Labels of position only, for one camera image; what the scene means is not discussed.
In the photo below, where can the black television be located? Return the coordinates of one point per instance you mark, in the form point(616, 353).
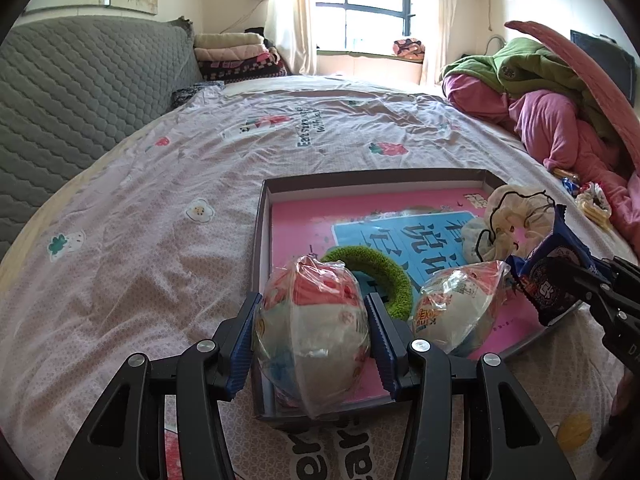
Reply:
point(605, 52)

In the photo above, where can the colourful snack bag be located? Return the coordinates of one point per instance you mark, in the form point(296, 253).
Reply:
point(595, 205)

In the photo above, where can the cream folded blanket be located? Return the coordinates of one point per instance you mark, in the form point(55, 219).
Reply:
point(227, 40)

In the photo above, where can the grey quilted headboard cover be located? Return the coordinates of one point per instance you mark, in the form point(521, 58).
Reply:
point(75, 90)

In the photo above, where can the egg toy blue base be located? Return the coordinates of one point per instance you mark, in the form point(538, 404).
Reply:
point(310, 340)

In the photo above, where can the green blanket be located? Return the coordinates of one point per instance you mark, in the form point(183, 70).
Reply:
point(525, 67)

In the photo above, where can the dark patterned pillow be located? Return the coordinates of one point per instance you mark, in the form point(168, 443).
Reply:
point(195, 94)

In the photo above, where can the pink folded blanket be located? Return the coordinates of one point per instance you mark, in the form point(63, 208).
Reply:
point(230, 53)

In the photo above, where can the grey cardboard box pink inside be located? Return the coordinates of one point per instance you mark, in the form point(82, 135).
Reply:
point(310, 230)

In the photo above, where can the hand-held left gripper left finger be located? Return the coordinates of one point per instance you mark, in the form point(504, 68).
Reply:
point(242, 340)

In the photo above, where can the person's right hand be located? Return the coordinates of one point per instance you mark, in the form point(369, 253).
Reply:
point(624, 395)

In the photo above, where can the cream curtain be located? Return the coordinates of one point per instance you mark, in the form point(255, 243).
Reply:
point(436, 20)
point(290, 15)

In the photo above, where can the green fuzzy scrunchie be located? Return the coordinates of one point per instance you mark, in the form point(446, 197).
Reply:
point(395, 280)

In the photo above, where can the window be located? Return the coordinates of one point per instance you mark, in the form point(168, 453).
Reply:
point(375, 0)

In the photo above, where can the pink quilted cover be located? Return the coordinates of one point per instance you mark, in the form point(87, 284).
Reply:
point(600, 75)

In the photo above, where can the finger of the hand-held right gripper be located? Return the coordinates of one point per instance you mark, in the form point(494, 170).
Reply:
point(622, 267)
point(585, 282)

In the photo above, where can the printed pink bed sheet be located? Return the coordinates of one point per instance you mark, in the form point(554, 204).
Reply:
point(150, 210)

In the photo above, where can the dark checked folded blanket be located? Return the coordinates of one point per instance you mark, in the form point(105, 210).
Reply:
point(250, 70)

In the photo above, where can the blue snack packet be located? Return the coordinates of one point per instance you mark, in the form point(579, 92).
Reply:
point(550, 255)

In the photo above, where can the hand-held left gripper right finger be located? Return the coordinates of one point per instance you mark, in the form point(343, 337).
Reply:
point(380, 345)

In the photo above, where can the blue foil wrapper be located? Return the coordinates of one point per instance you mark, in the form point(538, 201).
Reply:
point(570, 185)

